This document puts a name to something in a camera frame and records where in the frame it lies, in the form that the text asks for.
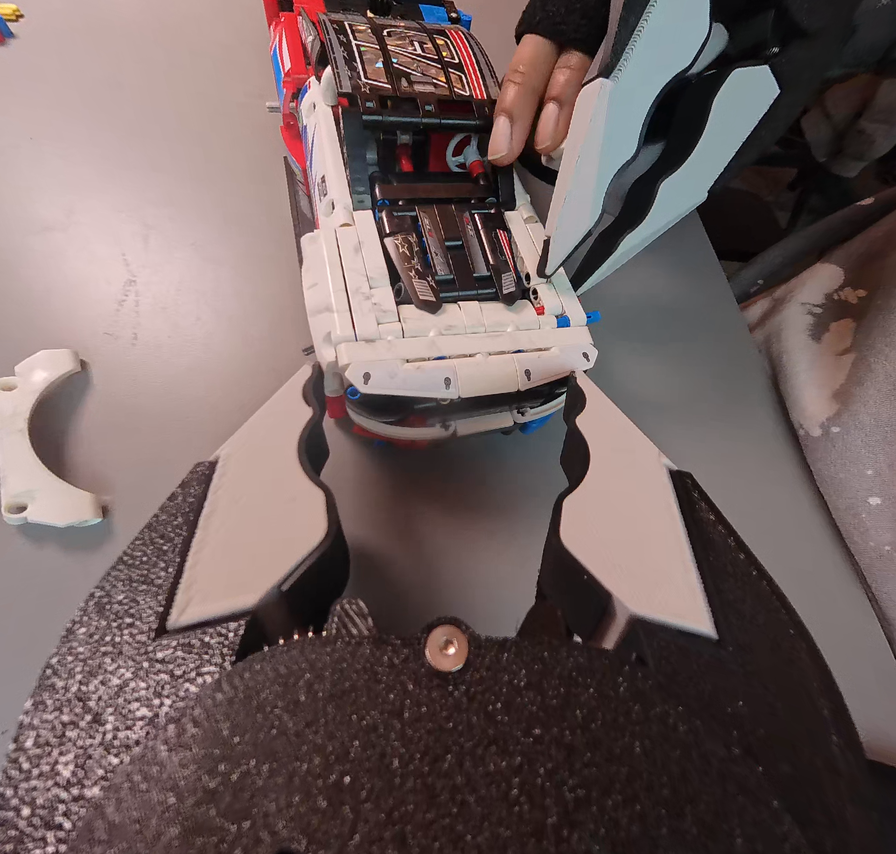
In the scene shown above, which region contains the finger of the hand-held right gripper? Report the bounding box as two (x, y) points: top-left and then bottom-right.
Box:
(573, 62), (783, 295)
(538, 0), (734, 281)

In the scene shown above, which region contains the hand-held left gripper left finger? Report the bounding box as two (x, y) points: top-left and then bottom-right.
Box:
(155, 363), (351, 659)

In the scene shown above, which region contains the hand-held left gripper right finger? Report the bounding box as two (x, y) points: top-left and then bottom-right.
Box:
(535, 370), (720, 651)

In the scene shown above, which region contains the brick-built toy race car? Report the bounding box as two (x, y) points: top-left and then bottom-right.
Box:
(261, 0), (604, 450)

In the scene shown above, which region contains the white curved wheel arch piece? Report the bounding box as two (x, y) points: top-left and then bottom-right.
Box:
(0, 349), (109, 527)

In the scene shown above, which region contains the grey desk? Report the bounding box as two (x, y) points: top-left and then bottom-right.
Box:
(0, 0), (896, 764)

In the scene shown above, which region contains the person's right hand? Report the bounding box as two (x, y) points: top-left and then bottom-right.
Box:
(486, 31), (597, 168)

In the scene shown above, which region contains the grey paint-splattered clothing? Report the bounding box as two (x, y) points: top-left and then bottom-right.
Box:
(738, 196), (896, 631)

